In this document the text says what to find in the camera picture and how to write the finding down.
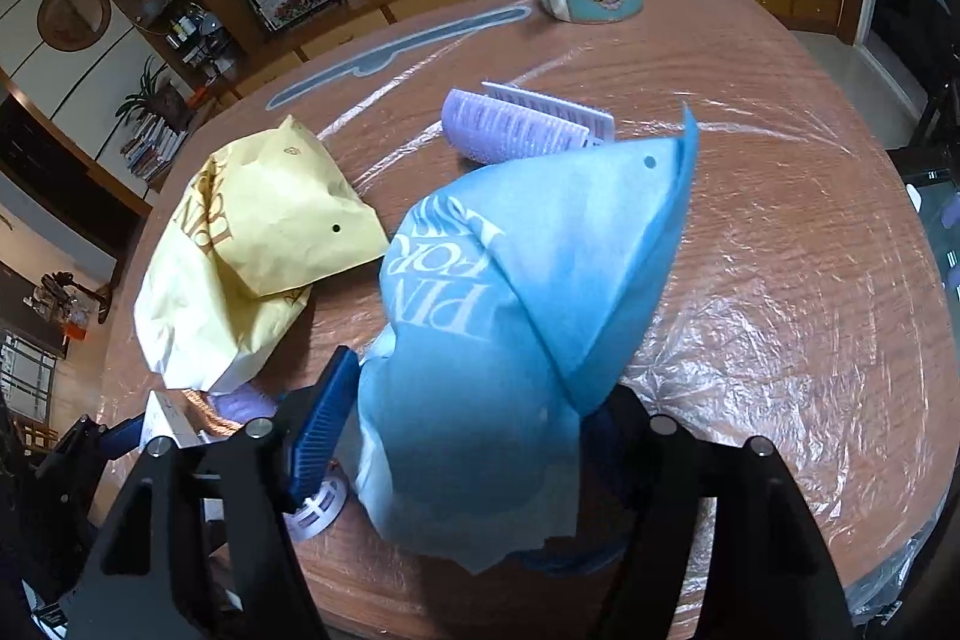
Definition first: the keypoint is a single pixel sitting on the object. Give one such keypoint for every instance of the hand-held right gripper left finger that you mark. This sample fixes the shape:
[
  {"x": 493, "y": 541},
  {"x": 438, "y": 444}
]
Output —
[{"x": 322, "y": 430}]

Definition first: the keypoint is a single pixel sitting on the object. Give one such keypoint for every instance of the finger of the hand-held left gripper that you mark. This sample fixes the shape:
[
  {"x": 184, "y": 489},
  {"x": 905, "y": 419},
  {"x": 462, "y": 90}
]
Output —
[{"x": 75, "y": 445}]

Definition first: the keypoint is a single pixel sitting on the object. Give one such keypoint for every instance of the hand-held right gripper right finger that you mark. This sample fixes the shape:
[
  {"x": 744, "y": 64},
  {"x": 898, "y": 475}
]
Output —
[{"x": 637, "y": 460}]

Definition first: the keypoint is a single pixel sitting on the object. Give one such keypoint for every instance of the white medicine box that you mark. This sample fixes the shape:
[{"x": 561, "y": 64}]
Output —
[{"x": 169, "y": 419}]

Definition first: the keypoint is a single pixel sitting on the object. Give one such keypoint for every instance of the blue printed bag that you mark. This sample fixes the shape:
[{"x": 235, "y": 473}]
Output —
[{"x": 510, "y": 310}]

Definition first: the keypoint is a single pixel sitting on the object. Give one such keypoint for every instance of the yellow printed bag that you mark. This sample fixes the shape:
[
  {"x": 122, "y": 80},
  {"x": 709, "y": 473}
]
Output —
[{"x": 255, "y": 220}]

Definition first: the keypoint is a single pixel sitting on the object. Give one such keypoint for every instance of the clear plastic table cover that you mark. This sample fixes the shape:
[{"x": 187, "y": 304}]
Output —
[{"x": 750, "y": 235}]

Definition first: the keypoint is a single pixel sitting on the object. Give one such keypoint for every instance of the stack of books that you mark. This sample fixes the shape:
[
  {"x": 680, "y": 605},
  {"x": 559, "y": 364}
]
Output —
[{"x": 154, "y": 149}]

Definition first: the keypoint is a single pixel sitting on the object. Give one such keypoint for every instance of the potted green plant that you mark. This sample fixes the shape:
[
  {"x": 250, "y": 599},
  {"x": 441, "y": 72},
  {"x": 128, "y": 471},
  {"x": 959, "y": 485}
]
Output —
[{"x": 161, "y": 100}]

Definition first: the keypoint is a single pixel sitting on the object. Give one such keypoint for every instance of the grey table edge strip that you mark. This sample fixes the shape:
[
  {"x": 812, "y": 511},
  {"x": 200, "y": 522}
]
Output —
[{"x": 420, "y": 44}]

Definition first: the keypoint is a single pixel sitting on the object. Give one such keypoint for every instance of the round wooden wall plate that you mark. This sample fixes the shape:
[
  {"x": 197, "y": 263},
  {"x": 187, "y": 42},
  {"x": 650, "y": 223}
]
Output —
[{"x": 73, "y": 14}]

